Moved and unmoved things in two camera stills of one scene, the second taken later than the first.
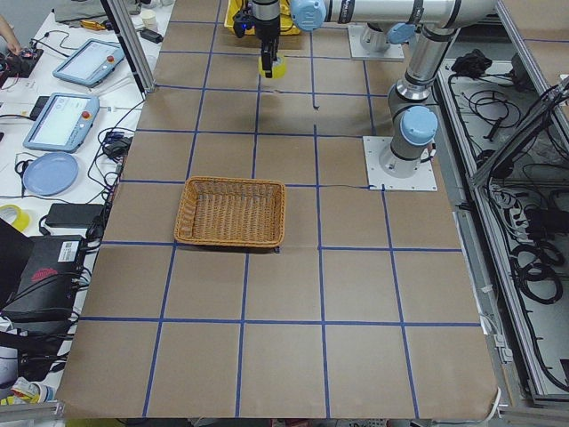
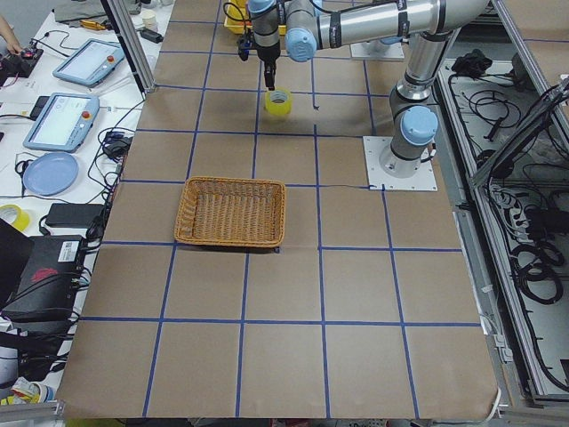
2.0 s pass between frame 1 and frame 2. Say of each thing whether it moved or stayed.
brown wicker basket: stayed
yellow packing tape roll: moved
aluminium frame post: stayed
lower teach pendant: stayed
